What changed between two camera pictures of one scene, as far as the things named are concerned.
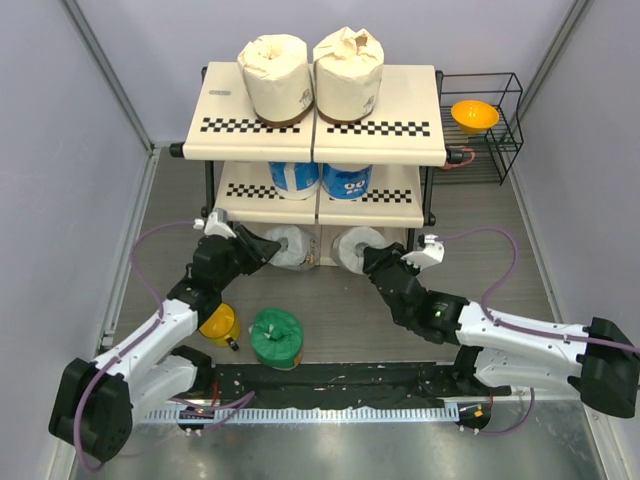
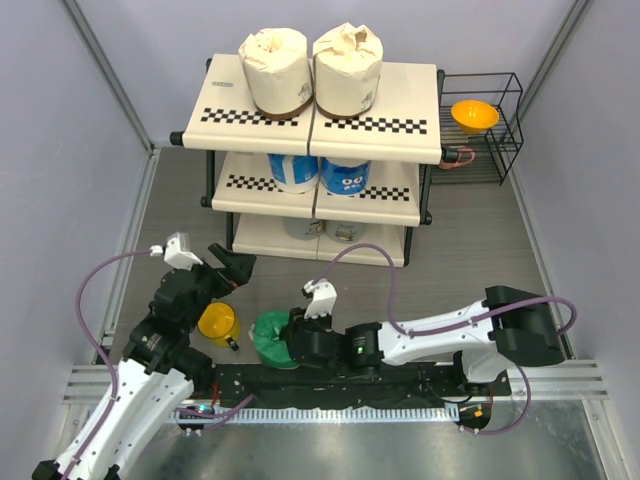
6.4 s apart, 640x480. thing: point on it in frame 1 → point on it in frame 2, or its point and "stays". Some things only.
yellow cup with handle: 221,328 stays
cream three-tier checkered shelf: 312,172 stays
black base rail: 347,385 stays
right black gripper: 378,258 → 297,320
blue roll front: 345,185 stays
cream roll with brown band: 276,72 stays
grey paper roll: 299,248 → 303,228
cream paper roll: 348,69 stays
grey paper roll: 347,247 → 345,232
